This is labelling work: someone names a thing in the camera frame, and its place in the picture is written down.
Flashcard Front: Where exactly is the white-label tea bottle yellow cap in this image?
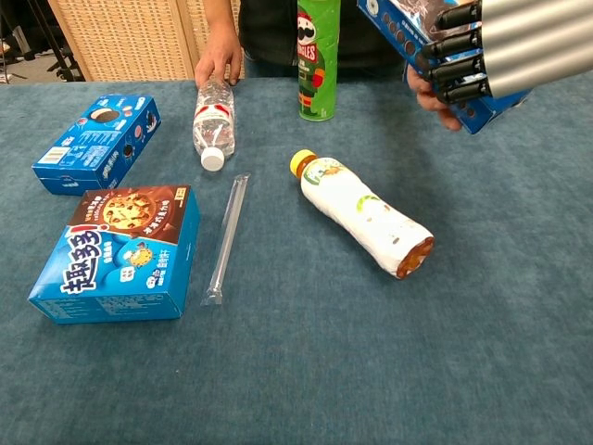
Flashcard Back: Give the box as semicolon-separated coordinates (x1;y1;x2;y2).
289;148;435;280

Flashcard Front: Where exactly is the blue brown chocolate cookie box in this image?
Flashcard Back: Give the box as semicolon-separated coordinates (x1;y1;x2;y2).
27;184;201;325

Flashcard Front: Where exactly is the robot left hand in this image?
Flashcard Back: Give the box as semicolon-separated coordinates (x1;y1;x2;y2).
421;0;593;106

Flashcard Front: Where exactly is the person's right hand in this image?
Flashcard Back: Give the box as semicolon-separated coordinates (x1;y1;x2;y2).
194;38;245;90

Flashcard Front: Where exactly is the clear water bottle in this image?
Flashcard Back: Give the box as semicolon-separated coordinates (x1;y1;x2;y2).
192;76;237;172

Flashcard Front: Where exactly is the black tripod stand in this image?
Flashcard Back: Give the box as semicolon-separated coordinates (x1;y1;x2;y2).
25;0;87;83

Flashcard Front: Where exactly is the blue table mat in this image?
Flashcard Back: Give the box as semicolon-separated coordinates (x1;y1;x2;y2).
0;69;593;445

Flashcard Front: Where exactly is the small blue Oreo box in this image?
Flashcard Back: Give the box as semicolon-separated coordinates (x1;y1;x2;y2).
356;0;534;135

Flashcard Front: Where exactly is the person's torso in black top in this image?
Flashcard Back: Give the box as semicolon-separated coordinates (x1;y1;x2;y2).
238;0;411;81

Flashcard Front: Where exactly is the large blue Oreo box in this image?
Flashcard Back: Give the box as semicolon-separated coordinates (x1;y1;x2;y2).
31;94;162;197

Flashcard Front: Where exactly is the green Pringles can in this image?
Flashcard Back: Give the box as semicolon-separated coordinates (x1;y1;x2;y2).
296;0;343;123

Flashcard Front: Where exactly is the person's right forearm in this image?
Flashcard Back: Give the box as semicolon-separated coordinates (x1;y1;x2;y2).
202;0;243;44

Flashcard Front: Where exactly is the clear wrapped straw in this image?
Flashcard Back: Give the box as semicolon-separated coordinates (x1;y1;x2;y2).
199;172;252;307

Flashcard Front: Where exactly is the person's left hand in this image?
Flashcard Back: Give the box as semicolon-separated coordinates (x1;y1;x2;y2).
407;64;464;133

